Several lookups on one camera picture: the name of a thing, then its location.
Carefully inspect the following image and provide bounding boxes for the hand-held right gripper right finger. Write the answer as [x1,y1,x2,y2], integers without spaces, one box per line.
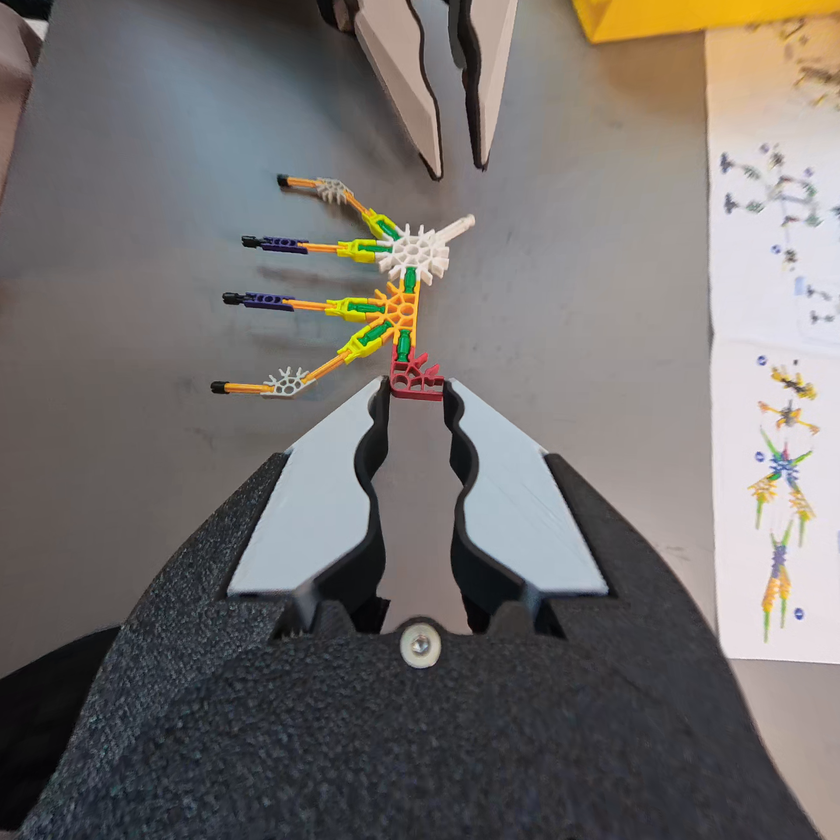
[443,379,610,636]

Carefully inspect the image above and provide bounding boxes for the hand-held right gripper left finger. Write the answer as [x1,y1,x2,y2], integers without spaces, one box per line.
[227,376,392,634]

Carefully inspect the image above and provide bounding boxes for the yellow box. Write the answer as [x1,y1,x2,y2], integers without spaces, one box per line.
[570,0,840,46]

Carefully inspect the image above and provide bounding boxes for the white printed instruction sheet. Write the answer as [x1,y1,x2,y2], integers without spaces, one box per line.
[703,23,840,665]

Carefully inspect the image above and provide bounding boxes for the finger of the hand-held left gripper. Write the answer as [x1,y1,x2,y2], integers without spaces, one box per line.
[351,0,445,182]
[448,0,519,172]

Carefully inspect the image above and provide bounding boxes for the colourful rod-and-connector toy animal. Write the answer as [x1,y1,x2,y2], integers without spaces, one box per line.
[210,174,476,403]

